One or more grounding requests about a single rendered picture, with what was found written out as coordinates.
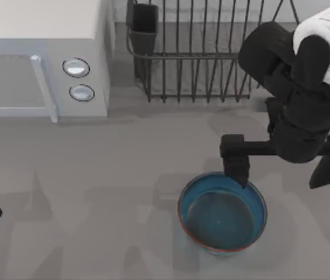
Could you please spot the pale microwave oven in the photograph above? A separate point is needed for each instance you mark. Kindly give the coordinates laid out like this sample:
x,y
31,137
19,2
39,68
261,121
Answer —
x,y
97,73

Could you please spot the black utensil holder cup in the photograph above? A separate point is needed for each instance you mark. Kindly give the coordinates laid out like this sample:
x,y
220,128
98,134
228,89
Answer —
x,y
144,26

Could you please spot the microwave glass door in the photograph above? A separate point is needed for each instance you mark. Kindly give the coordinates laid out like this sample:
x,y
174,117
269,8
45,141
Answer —
x,y
7,81

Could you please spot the blue bowl with red rim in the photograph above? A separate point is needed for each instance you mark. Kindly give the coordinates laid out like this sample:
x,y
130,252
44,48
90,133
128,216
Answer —
x,y
221,218

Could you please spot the large silver microwave knob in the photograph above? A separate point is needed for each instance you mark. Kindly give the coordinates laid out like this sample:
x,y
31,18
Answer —
x,y
76,68

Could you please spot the small silver microwave knob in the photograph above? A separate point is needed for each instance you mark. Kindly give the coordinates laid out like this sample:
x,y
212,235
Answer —
x,y
81,92

